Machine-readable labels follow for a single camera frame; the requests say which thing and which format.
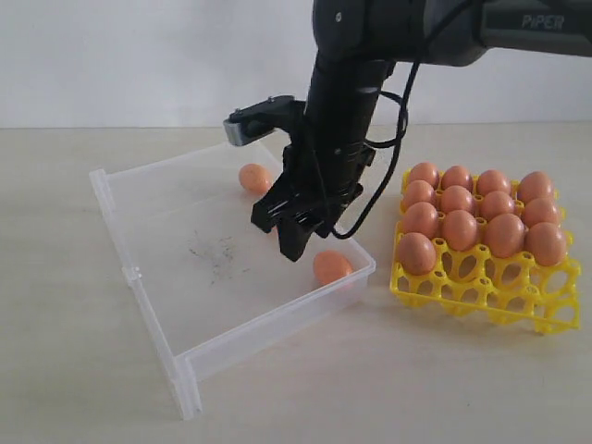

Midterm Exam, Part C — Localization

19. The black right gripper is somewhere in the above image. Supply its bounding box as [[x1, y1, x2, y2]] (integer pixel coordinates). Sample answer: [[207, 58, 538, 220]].
[[251, 142, 375, 262]]

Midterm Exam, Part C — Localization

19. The clear plastic tray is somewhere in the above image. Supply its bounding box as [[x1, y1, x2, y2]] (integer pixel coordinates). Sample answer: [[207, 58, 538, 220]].
[[90, 143, 376, 420]]

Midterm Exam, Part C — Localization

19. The yellow plastic egg tray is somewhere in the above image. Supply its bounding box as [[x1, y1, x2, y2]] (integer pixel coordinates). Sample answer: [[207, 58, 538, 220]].
[[390, 170, 581, 334]]

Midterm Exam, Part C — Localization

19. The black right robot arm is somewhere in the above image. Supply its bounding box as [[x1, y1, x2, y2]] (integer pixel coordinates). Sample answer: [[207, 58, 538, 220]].
[[243, 1, 591, 261]]

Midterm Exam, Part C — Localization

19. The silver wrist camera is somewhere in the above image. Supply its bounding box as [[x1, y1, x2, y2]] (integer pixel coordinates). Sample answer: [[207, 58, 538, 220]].
[[223, 95, 305, 146]]

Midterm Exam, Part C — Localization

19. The black camera cable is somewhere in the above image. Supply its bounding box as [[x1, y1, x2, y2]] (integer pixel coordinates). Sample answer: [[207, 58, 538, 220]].
[[323, 0, 482, 241]]

